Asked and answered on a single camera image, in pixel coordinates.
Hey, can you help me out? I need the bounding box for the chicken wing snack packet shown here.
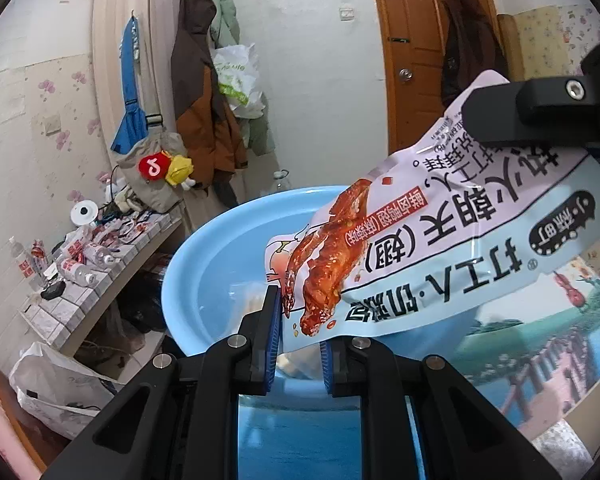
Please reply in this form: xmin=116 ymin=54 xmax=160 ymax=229
xmin=268 ymin=100 xmax=600 ymax=352

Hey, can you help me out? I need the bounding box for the brown hooded jacket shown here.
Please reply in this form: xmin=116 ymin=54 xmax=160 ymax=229
xmin=171 ymin=0 xmax=248 ymax=209

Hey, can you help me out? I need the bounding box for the pale green garment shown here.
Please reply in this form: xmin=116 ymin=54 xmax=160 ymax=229
xmin=210 ymin=0 xmax=240 ymax=49

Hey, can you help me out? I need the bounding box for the white plastic bag on floor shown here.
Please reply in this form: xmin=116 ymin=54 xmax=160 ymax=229
xmin=8 ymin=342 xmax=124 ymax=440

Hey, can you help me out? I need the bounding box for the light wood wardrobe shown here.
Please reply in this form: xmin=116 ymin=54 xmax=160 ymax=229
xmin=90 ymin=0 xmax=286 ymax=233

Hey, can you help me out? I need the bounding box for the large water bottle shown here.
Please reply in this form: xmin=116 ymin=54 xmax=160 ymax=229
xmin=268 ymin=169 xmax=291 ymax=195

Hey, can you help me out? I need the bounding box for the pink bedding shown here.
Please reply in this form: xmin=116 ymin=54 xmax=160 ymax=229
xmin=0 ymin=400 xmax=42 ymax=479

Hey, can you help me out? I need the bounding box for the printed scenery table mat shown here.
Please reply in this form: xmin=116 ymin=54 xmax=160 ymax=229
xmin=238 ymin=252 xmax=600 ymax=479

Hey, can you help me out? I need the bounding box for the white tape roll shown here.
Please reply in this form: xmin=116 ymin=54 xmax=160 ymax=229
xmin=70 ymin=200 xmax=99 ymax=228

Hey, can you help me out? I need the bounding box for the light blue plastic basin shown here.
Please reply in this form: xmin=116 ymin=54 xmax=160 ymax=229
xmin=161 ymin=185 xmax=477 ymax=411

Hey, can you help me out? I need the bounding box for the dark jacket on door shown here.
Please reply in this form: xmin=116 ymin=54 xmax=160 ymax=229
xmin=440 ymin=0 xmax=508 ymax=107

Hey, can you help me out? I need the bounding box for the grey canvas bag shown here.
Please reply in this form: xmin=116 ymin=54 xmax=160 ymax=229
xmin=116 ymin=131 xmax=186 ymax=214

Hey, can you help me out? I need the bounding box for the wooden door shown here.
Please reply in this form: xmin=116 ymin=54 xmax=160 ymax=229
xmin=376 ymin=0 xmax=498 ymax=153

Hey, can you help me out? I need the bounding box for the blue hanging strap bag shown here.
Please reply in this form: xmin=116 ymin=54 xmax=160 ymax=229
xmin=110 ymin=15 xmax=148 ymax=155

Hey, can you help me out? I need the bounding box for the red yellow plush toy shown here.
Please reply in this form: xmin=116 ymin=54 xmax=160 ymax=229
xmin=137 ymin=151 xmax=196 ymax=191

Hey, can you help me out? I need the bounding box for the tiled low shelf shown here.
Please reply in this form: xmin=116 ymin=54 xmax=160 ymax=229
xmin=20 ymin=206 xmax=184 ymax=356

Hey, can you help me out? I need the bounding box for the wall light switch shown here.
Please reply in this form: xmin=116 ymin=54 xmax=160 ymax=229
xmin=339 ymin=6 xmax=355 ymax=22

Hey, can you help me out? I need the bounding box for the white green plastic bag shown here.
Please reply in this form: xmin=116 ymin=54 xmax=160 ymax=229
xmin=212 ymin=44 xmax=265 ymax=119

